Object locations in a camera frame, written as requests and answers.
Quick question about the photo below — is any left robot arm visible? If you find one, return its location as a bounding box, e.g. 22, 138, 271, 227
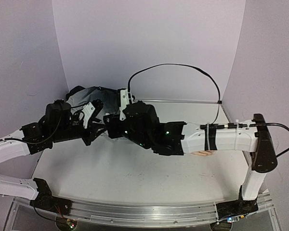
0, 100, 106, 210

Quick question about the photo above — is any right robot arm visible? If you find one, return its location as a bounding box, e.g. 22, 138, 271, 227
103, 102, 277, 201

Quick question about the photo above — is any grey and black jacket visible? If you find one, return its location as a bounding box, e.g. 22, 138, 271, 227
66, 86, 119, 138

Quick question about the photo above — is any mannequin hand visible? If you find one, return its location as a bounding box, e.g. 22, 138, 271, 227
191, 151, 216, 157

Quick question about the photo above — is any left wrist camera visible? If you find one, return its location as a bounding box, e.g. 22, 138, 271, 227
71, 99, 104, 129

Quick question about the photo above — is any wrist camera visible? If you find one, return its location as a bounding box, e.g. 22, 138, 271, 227
71, 99, 104, 129
118, 89, 135, 121

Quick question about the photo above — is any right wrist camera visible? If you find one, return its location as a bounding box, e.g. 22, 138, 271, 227
118, 89, 135, 121

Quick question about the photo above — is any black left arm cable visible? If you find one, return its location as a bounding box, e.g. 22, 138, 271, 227
0, 101, 70, 145

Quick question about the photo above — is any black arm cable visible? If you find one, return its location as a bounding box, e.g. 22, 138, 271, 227
127, 63, 222, 125
0, 101, 70, 145

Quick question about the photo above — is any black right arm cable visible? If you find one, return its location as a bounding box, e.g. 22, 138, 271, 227
127, 63, 222, 125

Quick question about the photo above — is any aluminium front rail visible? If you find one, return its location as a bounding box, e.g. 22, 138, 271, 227
13, 194, 273, 228

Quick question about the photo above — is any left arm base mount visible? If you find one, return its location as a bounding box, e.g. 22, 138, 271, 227
30, 178, 72, 215

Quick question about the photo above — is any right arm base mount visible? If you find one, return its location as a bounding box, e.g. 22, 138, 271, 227
216, 186, 259, 221

